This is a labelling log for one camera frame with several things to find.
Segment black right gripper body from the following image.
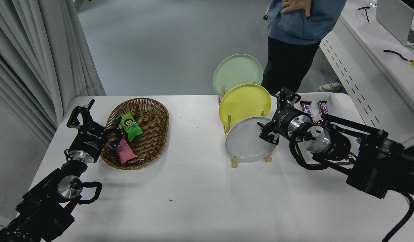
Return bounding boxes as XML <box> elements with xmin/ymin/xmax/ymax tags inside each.
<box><xmin>272</xmin><ymin>108</ymin><xmax>300</xmax><ymax>140</ymax></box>

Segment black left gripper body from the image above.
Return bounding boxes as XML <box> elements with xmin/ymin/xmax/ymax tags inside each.
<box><xmin>69</xmin><ymin>126</ymin><xmax>108</xmax><ymax>162</ymax></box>

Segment grey plate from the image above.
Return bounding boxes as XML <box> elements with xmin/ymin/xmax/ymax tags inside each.
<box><xmin>225</xmin><ymin>116</ymin><xmax>280</xmax><ymax>164</ymax></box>

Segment yellow plate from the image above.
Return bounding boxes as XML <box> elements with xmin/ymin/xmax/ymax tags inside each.
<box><xmin>219</xmin><ymin>84</ymin><xmax>272</xmax><ymax>128</ymax></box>

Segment wooden plate rack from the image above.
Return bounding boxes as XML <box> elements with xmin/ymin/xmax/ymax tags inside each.
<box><xmin>218</xmin><ymin>82</ymin><xmax>274</xmax><ymax>168</ymax></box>

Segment pale green plate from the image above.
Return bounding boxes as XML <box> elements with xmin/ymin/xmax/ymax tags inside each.
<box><xmin>213</xmin><ymin>54</ymin><xmax>263</xmax><ymax>98</ymax></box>

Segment person's hand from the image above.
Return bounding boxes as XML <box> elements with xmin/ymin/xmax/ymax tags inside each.
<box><xmin>280</xmin><ymin>0</ymin><xmax>311</xmax><ymax>18</ymax></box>

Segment green snack packet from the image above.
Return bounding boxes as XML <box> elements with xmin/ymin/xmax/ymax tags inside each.
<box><xmin>116</xmin><ymin>112</ymin><xmax>143</xmax><ymax>142</ymax></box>

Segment pink snack packet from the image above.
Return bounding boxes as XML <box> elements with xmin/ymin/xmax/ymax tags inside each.
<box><xmin>108</xmin><ymin>134</ymin><xmax>139</xmax><ymax>164</ymax></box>

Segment brown oval wicker basket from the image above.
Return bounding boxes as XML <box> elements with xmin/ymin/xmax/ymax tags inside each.
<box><xmin>100</xmin><ymin>98</ymin><xmax>170</xmax><ymax>170</ymax></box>

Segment grey-white sneaker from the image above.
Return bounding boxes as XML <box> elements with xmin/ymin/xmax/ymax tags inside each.
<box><xmin>319</xmin><ymin>82</ymin><xmax>344</xmax><ymax>93</ymax></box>

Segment white tray with brown rim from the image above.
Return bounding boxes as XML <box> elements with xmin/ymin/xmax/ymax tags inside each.
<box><xmin>291</xmin><ymin>93</ymin><xmax>366</xmax><ymax>166</ymax></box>

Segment white desk with slotted panel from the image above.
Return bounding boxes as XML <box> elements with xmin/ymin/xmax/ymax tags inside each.
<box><xmin>319</xmin><ymin>0</ymin><xmax>414</xmax><ymax>148</ymax></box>

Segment white pleated curtain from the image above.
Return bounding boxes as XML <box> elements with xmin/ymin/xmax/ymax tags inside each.
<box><xmin>0</xmin><ymin>0</ymin><xmax>106</xmax><ymax>148</ymax></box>

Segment black eyeglasses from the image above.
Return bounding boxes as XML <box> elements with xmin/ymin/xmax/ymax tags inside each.
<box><xmin>358</xmin><ymin>6</ymin><xmax>371</xmax><ymax>23</ymax></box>

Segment silver laptop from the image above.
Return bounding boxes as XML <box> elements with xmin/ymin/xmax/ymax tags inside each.
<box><xmin>376</xmin><ymin>0</ymin><xmax>414</xmax><ymax>47</ymax></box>

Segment black cable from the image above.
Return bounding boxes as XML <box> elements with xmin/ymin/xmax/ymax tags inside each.
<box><xmin>383</xmin><ymin>50</ymin><xmax>412</xmax><ymax>63</ymax></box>

